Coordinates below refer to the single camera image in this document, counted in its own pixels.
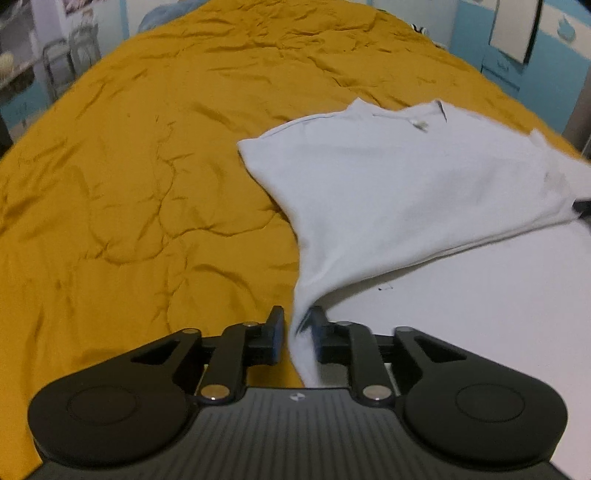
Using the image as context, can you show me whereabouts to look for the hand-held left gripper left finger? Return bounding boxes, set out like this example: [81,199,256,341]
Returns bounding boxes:
[131,305,284,407]

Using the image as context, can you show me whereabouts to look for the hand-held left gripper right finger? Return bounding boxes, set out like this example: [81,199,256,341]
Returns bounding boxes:
[310,305,467,408]

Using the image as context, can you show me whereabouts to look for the white printed t-shirt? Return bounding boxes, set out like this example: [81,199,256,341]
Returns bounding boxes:
[237,98,591,480]

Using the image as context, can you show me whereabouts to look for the blue and white wardrobe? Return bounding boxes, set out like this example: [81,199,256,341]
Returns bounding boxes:
[450,0,591,153]

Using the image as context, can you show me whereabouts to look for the white hanging paper sheet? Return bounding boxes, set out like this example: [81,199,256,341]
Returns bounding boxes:
[488,0,544,64]

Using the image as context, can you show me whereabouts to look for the mustard yellow quilt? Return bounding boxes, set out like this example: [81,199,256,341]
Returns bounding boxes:
[0,0,575,480]

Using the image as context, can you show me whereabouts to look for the blue pillow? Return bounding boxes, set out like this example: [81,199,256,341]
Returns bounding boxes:
[137,0,197,31]

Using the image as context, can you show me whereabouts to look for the grey metal chair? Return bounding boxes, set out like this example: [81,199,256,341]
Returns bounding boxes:
[69,23,101,75]
[42,39,77,95]

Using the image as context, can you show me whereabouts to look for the white shelf unit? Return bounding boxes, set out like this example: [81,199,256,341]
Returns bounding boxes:
[0,0,37,88]

